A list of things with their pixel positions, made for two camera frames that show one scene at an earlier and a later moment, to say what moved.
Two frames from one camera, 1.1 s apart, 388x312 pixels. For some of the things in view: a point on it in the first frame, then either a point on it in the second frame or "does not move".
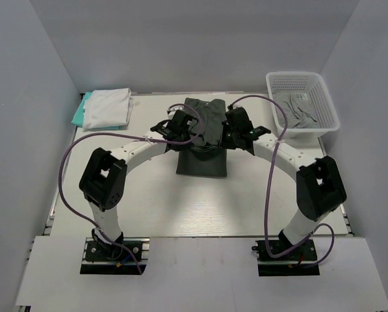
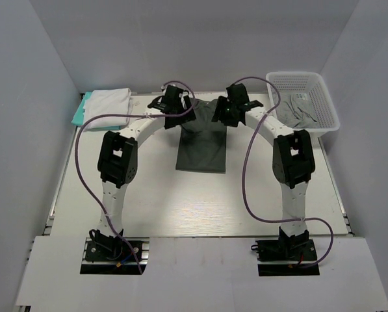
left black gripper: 188,134 → 181,120
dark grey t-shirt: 205,156 does not move
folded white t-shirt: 107,108 does not move
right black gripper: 224,143 → 222,103
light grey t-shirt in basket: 295,110 does not move
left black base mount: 99,259 does not move
